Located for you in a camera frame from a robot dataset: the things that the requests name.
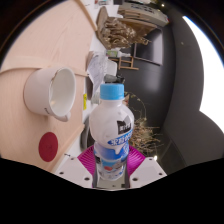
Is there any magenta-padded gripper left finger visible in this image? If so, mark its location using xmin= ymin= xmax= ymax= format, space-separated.
xmin=54 ymin=144 xmax=100 ymax=189

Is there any long ceiling light strip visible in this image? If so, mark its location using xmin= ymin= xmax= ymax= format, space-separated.
xmin=182 ymin=15 xmax=224 ymax=133

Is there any wooden easel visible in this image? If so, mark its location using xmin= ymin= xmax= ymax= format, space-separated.
xmin=108 ymin=54 xmax=140 ymax=72

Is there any white blue-capped drink bottle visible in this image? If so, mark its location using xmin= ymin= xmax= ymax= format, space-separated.
xmin=88 ymin=83 xmax=135 ymax=182

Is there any white green spray bottle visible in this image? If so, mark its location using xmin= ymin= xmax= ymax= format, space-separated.
xmin=105 ymin=48 xmax=132 ymax=58

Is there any brown carved wooden sculpture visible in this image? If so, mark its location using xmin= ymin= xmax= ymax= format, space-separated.
xmin=95 ymin=5 xmax=151 ymax=51

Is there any beige cabinet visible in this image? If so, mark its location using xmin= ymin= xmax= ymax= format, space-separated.
xmin=118 ymin=1 xmax=169 ymax=28

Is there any flat round red coaster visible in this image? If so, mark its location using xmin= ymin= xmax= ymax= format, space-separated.
xmin=38 ymin=131 xmax=59 ymax=163

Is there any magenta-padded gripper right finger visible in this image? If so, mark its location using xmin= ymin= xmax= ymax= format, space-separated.
xmin=125 ymin=144 xmax=168 ymax=189

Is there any white plastic chair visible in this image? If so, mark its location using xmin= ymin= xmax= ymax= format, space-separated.
xmin=106 ymin=59 xmax=118 ymax=77

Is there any white ceramic mug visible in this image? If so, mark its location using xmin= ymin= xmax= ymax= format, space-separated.
xmin=23 ymin=66 xmax=78 ymax=123

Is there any open grey newspaper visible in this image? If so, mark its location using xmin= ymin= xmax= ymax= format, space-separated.
xmin=87 ymin=51 xmax=109 ymax=96

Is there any dark grey bottle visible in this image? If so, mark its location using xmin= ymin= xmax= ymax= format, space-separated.
xmin=104 ymin=73 xmax=126 ymax=84

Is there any black wall screen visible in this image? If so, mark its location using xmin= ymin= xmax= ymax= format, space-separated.
xmin=133 ymin=28 xmax=164 ymax=66

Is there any small yellow tape strip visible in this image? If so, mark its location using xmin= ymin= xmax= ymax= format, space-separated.
xmin=82 ymin=93 xmax=88 ymax=111

